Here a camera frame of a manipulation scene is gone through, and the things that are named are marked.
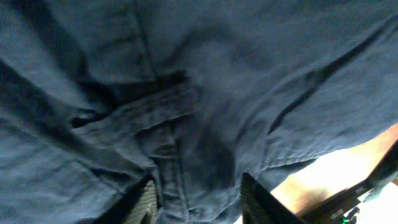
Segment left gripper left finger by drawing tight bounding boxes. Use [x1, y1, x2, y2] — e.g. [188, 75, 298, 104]
[93, 176, 158, 224]

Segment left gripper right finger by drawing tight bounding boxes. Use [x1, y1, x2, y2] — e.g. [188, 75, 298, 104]
[241, 173, 307, 224]

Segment dark blue shorts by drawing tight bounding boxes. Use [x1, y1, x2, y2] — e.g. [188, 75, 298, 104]
[1, 0, 397, 223]

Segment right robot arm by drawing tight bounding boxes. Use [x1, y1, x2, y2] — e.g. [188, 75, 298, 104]
[298, 143, 397, 224]

